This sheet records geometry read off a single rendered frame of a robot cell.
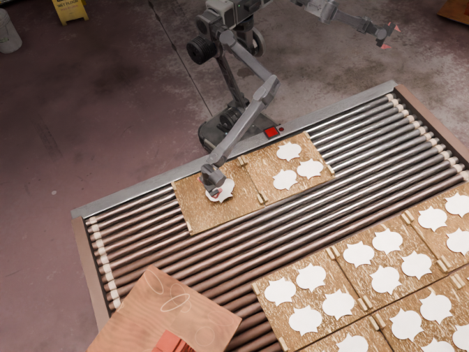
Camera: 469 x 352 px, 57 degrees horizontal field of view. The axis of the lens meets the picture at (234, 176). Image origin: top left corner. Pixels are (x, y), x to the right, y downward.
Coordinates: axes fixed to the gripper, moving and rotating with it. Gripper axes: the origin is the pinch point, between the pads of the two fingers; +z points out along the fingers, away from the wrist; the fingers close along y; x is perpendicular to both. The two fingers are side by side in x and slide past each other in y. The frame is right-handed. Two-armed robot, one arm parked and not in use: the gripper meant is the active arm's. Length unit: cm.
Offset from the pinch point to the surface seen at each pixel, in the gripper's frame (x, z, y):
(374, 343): 18, 9, 101
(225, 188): 8.6, 5.5, -0.4
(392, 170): 89, 9, 41
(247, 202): 14.0, 9.0, 11.6
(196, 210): -10.3, 9.5, -0.2
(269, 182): 30.3, 8.5, 8.6
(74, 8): 26, 84, -348
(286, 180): 38.1, 7.2, 13.7
